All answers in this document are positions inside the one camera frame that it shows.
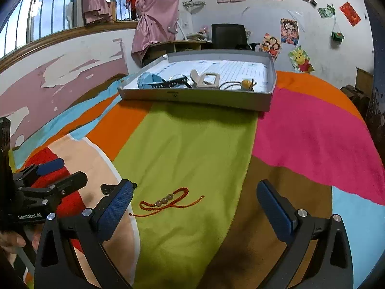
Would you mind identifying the small green hanging bag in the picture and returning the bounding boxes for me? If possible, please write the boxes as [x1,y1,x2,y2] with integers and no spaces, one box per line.
[332,32,345,43]

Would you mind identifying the red beaded cord bracelet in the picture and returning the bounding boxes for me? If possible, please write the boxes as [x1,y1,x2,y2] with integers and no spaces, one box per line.
[128,186,206,218]

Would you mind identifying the winnie pooh poster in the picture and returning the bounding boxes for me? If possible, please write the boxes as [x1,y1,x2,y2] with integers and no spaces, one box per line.
[288,46,314,74]

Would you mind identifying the pink curtain left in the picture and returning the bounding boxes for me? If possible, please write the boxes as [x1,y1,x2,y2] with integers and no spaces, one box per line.
[82,0,112,26]

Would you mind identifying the person's left hand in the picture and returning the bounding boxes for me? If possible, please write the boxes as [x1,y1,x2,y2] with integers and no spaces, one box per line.
[1,230,41,254]

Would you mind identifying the cartoon family poster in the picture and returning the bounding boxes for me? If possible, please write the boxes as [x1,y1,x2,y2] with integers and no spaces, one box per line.
[258,33,281,61]

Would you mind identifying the grey cardboard tray box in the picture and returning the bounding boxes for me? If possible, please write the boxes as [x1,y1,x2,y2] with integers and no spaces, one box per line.
[118,50,277,112]

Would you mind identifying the large silver bangle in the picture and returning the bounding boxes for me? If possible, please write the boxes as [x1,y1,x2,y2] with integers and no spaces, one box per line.
[169,74,191,88]

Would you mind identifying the barred window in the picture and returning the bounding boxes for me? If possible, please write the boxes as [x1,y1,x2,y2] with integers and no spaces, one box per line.
[1,0,136,58]

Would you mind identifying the pink curtain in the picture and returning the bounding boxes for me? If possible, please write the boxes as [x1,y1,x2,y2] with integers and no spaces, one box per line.
[82,0,112,26]
[131,0,180,65]

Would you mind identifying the pink curtain right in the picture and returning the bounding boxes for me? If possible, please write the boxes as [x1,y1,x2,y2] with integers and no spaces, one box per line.
[131,0,180,65]

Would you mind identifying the brown suitcase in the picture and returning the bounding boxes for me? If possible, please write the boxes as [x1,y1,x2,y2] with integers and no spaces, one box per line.
[341,67,373,119]

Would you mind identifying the colourful striped bed blanket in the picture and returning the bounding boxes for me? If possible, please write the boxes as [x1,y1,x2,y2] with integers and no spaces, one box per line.
[14,72,384,288]

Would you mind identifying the dark wooden desk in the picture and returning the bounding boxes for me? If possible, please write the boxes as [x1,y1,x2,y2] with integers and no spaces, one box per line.
[141,40,213,66]

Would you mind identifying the olive cord amber bead necklace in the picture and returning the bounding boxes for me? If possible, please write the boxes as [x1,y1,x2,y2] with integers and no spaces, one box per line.
[218,78,258,93]

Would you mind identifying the green photo cards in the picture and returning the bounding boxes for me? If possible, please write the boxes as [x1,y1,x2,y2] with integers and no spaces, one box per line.
[318,5,335,18]

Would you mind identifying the anime boy poster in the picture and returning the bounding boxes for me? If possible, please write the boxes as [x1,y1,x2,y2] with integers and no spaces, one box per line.
[280,18,299,46]

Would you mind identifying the blue fabric wardrobe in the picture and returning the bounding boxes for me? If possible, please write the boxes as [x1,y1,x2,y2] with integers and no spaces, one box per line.
[364,0,384,157]

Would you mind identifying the black office chair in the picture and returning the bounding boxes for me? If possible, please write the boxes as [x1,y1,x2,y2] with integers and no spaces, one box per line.
[212,24,260,51]

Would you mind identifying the red square paper decoration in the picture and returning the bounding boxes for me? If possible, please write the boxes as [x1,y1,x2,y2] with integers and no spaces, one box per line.
[339,2,361,27]

